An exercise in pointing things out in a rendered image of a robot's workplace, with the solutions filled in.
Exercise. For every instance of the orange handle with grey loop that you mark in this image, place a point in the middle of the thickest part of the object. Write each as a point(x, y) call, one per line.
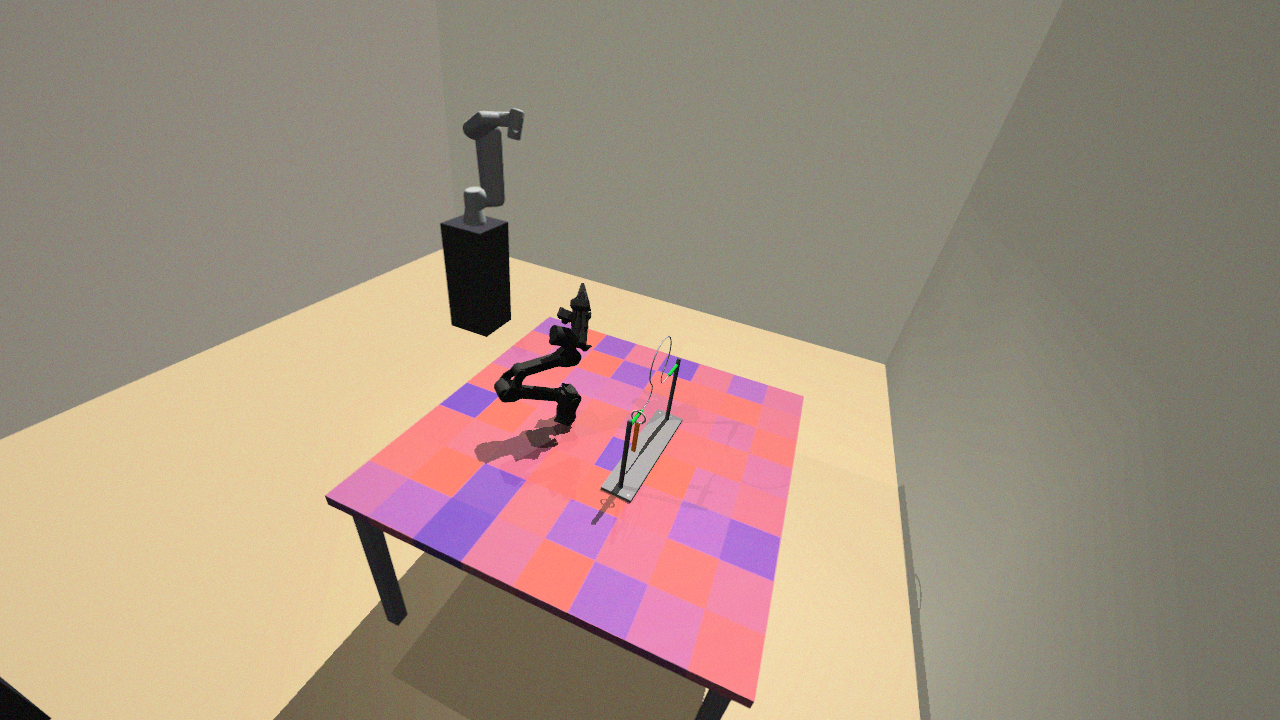
point(636, 430)

